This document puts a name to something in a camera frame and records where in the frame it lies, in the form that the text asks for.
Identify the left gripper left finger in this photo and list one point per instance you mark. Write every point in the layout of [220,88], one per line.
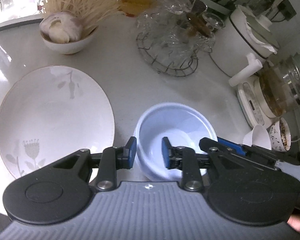
[113,159]

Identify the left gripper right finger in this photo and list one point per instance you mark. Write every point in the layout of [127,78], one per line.
[184,159]

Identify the small white ceramic bowl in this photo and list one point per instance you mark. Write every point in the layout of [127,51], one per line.
[258,136]

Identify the blue plastic bowl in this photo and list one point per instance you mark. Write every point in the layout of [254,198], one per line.
[183,125]

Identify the white leaf-print plate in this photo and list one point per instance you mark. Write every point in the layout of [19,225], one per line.
[52,112]

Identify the person's right hand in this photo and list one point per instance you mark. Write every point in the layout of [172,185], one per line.
[297,223]

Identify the patterned bowl with tea leaves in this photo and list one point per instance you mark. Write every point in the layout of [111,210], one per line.
[280,136]

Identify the white kettle base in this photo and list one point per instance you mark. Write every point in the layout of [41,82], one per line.
[253,103]

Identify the glass health kettle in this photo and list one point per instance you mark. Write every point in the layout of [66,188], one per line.
[280,86]

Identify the white electric cooker pot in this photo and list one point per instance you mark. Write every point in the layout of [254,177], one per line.
[245,40]

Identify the white bowl with vegetables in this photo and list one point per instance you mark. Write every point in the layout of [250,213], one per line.
[71,47]

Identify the wire rack with glassware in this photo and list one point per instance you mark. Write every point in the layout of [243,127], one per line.
[173,32]

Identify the wall hook rack with utensils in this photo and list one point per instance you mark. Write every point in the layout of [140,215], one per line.
[274,10]

